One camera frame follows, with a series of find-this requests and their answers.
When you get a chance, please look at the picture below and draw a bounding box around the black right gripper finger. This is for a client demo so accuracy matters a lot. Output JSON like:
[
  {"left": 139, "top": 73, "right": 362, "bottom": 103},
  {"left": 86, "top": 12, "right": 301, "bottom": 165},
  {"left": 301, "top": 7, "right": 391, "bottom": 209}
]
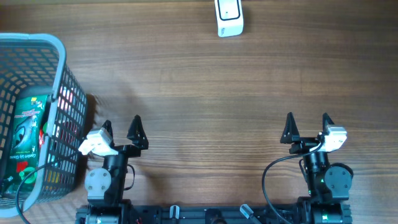
[
  {"left": 280, "top": 112, "right": 300, "bottom": 144},
  {"left": 322, "top": 113, "right": 334, "bottom": 131}
]

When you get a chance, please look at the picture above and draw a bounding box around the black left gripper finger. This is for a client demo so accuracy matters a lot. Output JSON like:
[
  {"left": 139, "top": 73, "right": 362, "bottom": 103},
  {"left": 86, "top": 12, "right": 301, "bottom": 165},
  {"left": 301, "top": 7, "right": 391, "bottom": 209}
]
[
  {"left": 102, "top": 119, "right": 113, "bottom": 145},
  {"left": 126, "top": 114, "right": 149, "bottom": 148}
]

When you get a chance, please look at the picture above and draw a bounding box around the green 3M gloves packet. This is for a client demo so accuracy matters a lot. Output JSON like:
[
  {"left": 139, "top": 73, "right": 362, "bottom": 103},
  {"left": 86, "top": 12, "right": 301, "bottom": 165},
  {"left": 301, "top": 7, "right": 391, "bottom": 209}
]
[{"left": 2, "top": 95, "right": 47, "bottom": 196}]

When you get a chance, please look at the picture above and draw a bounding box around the small jar green lid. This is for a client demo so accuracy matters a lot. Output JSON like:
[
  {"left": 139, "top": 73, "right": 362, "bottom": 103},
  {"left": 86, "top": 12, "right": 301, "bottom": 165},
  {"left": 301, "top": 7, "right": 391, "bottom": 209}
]
[{"left": 39, "top": 122, "right": 47, "bottom": 148}]

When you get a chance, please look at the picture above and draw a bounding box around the chilli sauce bottle green cap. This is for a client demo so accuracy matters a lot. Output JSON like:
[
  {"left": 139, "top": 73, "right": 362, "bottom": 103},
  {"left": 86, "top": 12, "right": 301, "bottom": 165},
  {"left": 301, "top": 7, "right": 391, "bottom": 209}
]
[{"left": 19, "top": 167, "right": 37, "bottom": 184}]

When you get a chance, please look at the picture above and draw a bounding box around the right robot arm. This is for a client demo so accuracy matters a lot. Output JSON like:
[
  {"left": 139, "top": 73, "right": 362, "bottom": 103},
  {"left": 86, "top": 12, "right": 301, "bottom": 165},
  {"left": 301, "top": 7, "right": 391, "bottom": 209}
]
[{"left": 280, "top": 112, "right": 353, "bottom": 204}]

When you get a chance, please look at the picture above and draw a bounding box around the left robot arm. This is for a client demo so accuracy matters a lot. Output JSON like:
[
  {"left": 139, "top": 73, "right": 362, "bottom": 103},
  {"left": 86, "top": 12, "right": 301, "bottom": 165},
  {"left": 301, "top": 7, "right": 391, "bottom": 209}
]
[{"left": 79, "top": 114, "right": 149, "bottom": 207}]

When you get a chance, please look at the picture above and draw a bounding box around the white barcode scanner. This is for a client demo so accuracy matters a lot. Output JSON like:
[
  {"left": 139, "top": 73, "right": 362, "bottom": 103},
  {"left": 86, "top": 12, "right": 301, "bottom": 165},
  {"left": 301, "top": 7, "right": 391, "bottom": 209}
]
[{"left": 214, "top": 0, "right": 244, "bottom": 38}]

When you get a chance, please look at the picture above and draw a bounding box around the grey plastic shopping basket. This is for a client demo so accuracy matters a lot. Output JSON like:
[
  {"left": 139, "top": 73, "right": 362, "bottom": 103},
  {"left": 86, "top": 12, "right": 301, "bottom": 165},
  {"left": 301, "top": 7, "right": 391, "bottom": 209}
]
[{"left": 1, "top": 33, "right": 88, "bottom": 218}]

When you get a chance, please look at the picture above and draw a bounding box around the black right camera cable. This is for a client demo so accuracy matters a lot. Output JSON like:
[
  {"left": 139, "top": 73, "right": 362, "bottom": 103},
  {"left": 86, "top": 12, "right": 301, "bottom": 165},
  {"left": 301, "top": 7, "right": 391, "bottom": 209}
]
[{"left": 261, "top": 133, "right": 325, "bottom": 224}]

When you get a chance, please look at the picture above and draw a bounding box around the black camera cable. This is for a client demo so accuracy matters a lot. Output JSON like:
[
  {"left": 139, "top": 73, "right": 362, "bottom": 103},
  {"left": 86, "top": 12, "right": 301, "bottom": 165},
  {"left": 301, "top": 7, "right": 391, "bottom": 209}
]
[
  {"left": 15, "top": 149, "right": 85, "bottom": 224},
  {"left": 261, "top": 133, "right": 325, "bottom": 224}
]

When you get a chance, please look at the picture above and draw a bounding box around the black left camera cable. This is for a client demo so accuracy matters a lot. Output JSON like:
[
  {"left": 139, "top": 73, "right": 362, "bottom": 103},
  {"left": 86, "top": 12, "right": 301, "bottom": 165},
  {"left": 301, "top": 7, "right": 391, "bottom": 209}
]
[{"left": 15, "top": 149, "right": 85, "bottom": 224}]

